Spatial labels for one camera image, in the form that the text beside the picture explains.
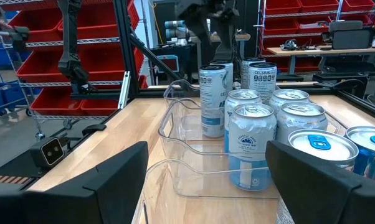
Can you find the wooden workbench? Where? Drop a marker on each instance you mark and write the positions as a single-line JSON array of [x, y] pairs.
[[299, 51]]

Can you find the blue-framed screen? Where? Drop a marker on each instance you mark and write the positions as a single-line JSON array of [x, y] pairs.
[[168, 63]]

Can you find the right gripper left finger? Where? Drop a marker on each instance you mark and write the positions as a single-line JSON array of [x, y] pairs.
[[66, 199]]

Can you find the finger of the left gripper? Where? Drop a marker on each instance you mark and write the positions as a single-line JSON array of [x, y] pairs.
[[228, 34], [203, 37]]

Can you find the black frame bracket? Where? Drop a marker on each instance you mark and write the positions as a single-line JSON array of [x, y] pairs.
[[94, 129]]

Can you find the clear plastic bin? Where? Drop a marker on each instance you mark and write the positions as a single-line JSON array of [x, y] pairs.
[[184, 93], [206, 202], [187, 146]]

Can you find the small wooden table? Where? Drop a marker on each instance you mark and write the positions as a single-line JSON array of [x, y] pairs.
[[243, 36]]

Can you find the white light-blue seltzer can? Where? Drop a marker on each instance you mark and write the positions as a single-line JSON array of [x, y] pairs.
[[301, 124], [253, 140], [243, 95], [288, 95]]

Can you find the blue silver Red Bull can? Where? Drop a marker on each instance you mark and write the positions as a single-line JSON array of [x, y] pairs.
[[323, 149], [368, 137]]

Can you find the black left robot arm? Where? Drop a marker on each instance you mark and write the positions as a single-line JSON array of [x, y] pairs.
[[70, 46]]

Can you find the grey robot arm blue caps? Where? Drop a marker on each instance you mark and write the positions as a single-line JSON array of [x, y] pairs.
[[178, 29]]

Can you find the grey black case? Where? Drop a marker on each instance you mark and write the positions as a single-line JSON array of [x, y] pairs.
[[351, 37]]

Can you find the silver aluminium bracket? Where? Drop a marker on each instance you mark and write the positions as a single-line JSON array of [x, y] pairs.
[[124, 90]]

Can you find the blue storage bins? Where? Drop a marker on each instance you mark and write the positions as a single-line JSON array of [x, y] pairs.
[[0, 93]]

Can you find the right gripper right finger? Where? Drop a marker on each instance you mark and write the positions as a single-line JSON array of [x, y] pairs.
[[330, 199]]

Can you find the small black depth camera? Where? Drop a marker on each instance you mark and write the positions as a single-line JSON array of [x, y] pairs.
[[47, 152]]

